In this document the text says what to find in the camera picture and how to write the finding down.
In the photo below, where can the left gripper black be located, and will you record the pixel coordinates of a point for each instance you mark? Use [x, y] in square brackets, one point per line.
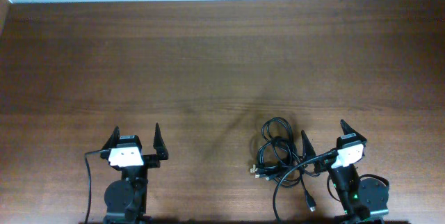
[151, 161]

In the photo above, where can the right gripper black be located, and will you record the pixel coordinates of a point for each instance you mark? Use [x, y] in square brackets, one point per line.
[320, 165]

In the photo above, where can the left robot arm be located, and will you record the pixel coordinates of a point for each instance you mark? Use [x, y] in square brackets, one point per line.
[126, 198]

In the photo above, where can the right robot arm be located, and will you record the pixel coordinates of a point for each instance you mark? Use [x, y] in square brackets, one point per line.
[363, 197]

